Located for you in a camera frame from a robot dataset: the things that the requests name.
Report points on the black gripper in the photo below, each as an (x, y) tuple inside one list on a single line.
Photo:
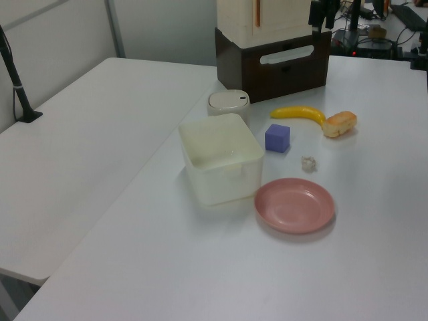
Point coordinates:
[(321, 11)]

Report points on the small white lidded trash can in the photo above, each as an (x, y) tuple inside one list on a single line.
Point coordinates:
[(227, 103)]

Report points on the black monitor stand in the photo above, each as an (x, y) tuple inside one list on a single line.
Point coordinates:
[(353, 20)]

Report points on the cream toy fridge cabinet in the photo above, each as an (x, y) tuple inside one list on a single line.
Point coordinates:
[(277, 20)]

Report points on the small cardboard box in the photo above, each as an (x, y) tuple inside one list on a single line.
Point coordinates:
[(376, 32)]

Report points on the black device with red light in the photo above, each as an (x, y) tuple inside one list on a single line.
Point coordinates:
[(372, 50)]

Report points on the dark brown drawer cabinet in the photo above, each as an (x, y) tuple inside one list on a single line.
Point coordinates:
[(284, 75)]

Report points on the black keyboard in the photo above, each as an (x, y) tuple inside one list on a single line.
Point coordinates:
[(409, 15)]

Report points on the yellow toy banana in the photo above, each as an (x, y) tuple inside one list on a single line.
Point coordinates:
[(301, 112)]

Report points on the orange toy bread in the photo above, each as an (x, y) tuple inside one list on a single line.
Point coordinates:
[(339, 124)]

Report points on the black table clamp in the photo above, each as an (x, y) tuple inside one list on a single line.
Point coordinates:
[(419, 53)]

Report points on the purple cube block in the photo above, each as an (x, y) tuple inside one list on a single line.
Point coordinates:
[(277, 138)]

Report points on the crumpled white paper ball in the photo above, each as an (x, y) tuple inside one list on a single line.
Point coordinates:
[(308, 164)]

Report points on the cream plastic storage box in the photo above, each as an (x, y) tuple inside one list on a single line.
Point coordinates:
[(220, 157)]

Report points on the pink plastic plate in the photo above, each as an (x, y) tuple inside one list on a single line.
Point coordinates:
[(294, 204)]

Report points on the grey metal partition post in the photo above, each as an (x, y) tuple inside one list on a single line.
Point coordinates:
[(115, 28)]

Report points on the black camera stand pole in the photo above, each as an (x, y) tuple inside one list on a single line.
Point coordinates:
[(16, 83)]

